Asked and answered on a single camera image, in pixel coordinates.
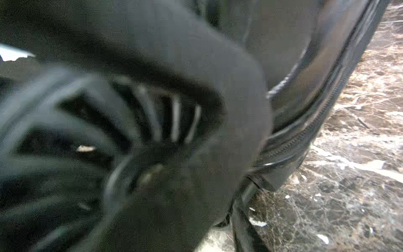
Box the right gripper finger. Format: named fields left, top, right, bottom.
left=231, top=179, right=271, bottom=252

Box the black ribbed hard-shell suitcase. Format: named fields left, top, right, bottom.
left=1, top=1, right=388, bottom=252

